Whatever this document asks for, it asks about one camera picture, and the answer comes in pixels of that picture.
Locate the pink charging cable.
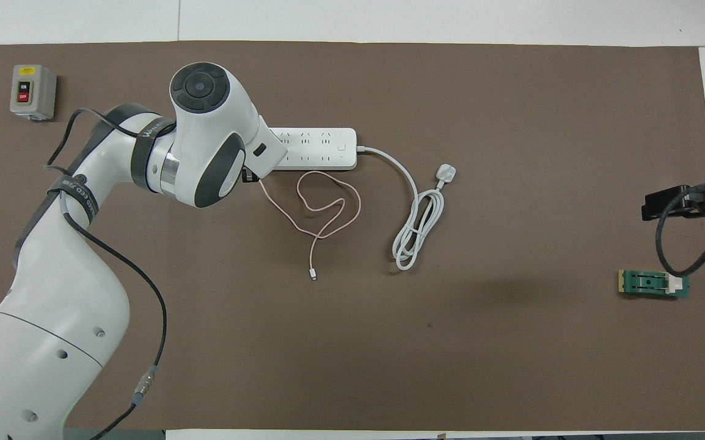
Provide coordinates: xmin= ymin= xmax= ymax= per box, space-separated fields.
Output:
xmin=260 ymin=170 xmax=362 ymax=282

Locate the white power strip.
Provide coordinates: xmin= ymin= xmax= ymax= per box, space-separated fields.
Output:
xmin=269 ymin=126 xmax=358 ymax=172

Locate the green circuit board module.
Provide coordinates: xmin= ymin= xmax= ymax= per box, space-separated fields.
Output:
xmin=618 ymin=269 xmax=691 ymax=300

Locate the brown table mat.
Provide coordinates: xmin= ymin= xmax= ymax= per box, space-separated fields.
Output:
xmin=0 ymin=40 xmax=705 ymax=431

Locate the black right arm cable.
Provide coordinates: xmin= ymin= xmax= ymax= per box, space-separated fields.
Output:
xmin=655 ymin=182 xmax=705 ymax=277

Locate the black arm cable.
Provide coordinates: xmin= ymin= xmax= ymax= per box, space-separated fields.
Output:
xmin=44 ymin=108 xmax=168 ymax=440
xmin=655 ymin=182 xmax=705 ymax=277

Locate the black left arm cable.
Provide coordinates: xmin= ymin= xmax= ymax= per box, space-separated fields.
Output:
xmin=44 ymin=108 xmax=168 ymax=440

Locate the white power cord with plug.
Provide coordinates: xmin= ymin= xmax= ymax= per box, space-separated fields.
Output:
xmin=356 ymin=145 xmax=457 ymax=271

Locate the grey push-button switch box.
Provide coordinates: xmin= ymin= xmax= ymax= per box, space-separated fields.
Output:
xmin=9 ymin=64 xmax=57 ymax=121

